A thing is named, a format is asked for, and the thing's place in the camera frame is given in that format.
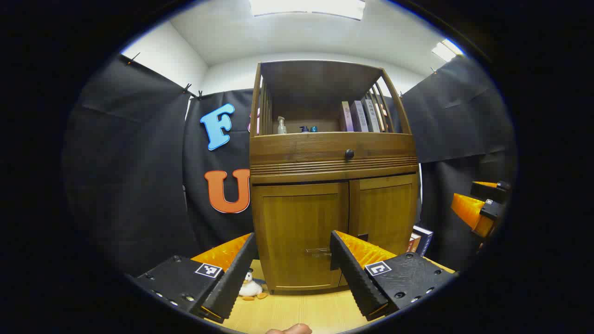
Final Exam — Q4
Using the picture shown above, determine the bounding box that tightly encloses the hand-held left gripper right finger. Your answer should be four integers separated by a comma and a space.
330, 230, 458, 322

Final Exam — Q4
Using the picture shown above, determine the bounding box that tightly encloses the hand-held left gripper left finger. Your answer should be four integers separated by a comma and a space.
134, 232, 258, 324

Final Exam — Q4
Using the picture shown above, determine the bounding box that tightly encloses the wooden cabinet door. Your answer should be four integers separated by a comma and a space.
253, 182, 349, 292
348, 174, 418, 257

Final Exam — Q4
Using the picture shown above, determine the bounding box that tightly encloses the brown wooden shoe cabinet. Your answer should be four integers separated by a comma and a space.
249, 59, 420, 296

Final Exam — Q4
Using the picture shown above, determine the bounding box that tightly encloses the wooden cabinet drawer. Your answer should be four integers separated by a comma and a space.
250, 132, 419, 176

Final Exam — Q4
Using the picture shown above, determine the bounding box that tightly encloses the plush penguin toy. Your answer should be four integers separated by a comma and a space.
239, 271, 269, 301

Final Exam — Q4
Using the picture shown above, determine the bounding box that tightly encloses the navy blue book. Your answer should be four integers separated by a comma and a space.
415, 225, 434, 257

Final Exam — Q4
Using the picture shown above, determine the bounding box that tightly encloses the small ceiling light panel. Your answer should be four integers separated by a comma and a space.
431, 39, 465, 63

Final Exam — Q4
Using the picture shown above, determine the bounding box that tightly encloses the purple grey book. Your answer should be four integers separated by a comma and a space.
350, 100, 369, 133

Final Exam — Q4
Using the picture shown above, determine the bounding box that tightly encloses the black backdrop cloth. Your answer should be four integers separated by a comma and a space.
63, 53, 518, 279

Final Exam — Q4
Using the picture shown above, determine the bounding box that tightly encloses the pink book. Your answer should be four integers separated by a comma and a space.
340, 101, 354, 133

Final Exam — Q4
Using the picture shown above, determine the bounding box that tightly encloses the large ceiling light panel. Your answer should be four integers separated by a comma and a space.
250, 0, 366, 21

